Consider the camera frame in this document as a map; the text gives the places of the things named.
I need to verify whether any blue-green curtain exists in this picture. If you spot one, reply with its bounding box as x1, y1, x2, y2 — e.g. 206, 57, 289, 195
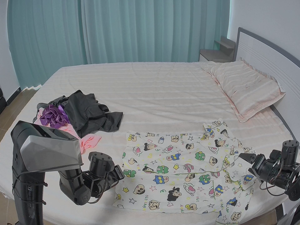
7, 0, 88, 88
81, 0, 231, 64

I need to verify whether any black garment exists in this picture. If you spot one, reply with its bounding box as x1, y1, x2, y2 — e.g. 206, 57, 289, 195
64, 90, 124, 138

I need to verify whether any dark grey chest of drawers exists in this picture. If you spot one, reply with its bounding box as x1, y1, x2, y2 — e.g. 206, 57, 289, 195
0, 88, 6, 114

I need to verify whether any grey bedside table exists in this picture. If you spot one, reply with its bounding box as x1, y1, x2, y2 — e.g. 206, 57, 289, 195
199, 35, 236, 62

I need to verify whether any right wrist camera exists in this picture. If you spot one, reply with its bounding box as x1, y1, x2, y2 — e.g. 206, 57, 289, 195
269, 150, 282, 165

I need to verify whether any purple satin garment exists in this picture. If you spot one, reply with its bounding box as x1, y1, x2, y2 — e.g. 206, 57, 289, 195
39, 104, 70, 129

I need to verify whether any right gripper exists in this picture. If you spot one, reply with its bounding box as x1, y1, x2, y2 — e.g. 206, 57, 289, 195
239, 152, 273, 181

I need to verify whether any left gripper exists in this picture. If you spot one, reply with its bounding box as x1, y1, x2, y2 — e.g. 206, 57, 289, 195
104, 165, 125, 190

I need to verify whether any white printed pyjama top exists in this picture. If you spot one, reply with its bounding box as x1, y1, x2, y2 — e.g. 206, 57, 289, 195
112, 117, 255, 224

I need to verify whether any black cable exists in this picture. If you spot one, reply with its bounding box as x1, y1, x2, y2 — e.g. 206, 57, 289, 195
87, 177, 119, 204
260, 180, 291, 196

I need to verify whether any bed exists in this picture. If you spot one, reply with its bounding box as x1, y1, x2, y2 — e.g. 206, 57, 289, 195
0, 27, 300, 222

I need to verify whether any pink garment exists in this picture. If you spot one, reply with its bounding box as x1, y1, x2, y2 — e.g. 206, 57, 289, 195
33, 108, 102, 155

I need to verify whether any grey garment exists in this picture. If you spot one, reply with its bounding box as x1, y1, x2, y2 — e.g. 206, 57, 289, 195
37, 94, 71, 110

